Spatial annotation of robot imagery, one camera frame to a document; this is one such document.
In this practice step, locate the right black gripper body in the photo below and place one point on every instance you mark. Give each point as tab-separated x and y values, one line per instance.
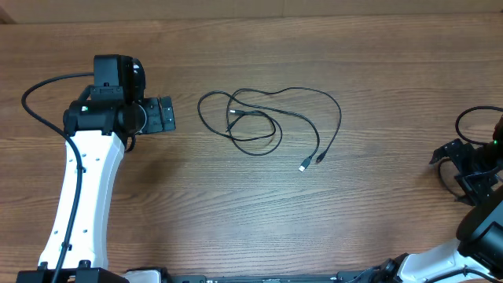
480	165

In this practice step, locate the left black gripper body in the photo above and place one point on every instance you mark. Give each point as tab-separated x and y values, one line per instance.
154	121

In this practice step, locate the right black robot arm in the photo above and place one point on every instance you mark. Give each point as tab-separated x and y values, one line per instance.
476	252

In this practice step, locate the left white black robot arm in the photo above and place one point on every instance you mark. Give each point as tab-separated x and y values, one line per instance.
100	126

